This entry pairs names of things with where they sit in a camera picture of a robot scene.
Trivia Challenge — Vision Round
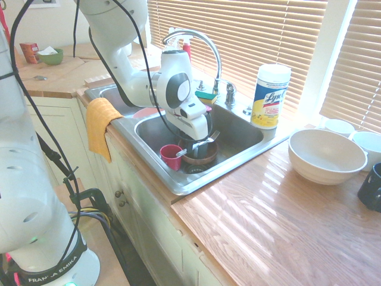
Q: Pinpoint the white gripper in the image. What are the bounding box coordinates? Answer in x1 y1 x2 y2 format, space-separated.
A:
164 111 210 154

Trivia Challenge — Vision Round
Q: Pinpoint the white handled metal fork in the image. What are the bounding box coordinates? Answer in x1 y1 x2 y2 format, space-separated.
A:
176 130 221 158

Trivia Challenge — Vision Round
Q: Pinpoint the black sink drain strainer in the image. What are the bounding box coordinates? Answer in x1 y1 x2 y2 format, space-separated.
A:
183 163 209 175

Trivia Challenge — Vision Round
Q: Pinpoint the stainless steel double sink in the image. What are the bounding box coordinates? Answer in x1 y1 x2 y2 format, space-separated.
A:
84 83 291 196

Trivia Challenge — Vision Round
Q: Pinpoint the pink plate in sink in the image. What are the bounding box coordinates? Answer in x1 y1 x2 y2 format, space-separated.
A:
132 107 166 119

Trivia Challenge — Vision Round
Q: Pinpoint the brown wooden bowl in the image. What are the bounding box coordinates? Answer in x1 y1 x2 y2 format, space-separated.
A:
177 138 220 165

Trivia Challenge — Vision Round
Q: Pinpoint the red plastic cup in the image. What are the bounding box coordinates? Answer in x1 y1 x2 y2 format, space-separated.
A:
160 144 184 171

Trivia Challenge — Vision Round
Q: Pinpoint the green yellow sponge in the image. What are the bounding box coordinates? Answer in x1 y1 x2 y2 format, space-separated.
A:
195 91 218 106

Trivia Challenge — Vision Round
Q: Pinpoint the Lysol wipes canister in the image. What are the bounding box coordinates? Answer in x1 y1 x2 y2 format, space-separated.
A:
250 63 292 130

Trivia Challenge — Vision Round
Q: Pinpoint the red spray bottle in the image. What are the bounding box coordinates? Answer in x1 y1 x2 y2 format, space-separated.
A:
182 37 193 61

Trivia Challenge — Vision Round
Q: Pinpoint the chrome gooseneck faucet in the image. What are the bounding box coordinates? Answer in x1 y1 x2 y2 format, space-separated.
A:
162 29 223 96

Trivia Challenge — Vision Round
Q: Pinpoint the yellow dish cloth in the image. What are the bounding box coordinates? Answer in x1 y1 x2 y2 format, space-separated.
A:
85 97 124 164

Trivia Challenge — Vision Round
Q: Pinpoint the black clamp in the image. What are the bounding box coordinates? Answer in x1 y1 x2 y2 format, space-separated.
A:
62 166 111 216

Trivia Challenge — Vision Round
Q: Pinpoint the large cream bowl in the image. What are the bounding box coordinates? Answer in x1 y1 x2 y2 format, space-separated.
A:
288 128 369 186

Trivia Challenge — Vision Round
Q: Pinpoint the wide wooden window blind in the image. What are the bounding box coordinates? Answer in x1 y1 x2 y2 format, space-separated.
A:
147 0 328 120

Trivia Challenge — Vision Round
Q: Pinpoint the small white cup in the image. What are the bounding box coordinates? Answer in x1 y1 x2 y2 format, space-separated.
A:
323 118 356 138

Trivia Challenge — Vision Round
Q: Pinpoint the wooden robot mounting table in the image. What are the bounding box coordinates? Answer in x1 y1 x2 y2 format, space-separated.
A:
56 178 130 286

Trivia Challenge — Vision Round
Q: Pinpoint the green bowl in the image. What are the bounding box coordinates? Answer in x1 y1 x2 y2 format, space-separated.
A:
38 48 64 66

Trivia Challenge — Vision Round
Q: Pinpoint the white bowl at edge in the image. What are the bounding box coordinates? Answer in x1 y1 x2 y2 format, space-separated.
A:
351 130 381 172

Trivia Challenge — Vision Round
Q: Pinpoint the dark blue mug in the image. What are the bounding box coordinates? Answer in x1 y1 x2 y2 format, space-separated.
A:
357 162 381 213

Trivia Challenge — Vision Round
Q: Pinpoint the white paper scrap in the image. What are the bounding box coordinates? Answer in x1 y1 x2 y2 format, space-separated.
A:
36 46 59 56

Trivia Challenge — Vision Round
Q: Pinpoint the narrow wooden window blind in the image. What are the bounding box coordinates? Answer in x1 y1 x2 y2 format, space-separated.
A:
319 0 381 134

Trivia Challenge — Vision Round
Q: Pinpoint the red carton box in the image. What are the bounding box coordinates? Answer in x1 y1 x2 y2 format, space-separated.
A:
19 42 41 64

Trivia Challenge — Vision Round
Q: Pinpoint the chrome faucet handle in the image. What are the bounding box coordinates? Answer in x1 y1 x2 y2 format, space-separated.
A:
223 82 238 107

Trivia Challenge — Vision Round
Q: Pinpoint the wire bundle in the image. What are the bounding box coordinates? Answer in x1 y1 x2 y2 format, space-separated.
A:
67 207 133 286

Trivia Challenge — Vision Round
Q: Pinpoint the black camera stand pole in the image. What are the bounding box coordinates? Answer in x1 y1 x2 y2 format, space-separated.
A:
35 132 79 181

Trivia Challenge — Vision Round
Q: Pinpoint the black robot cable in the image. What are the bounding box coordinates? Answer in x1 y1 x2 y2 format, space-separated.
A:
8 0 213 276

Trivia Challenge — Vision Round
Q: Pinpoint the red utensil handle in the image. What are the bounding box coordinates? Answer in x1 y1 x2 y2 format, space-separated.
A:
0 5 11 41

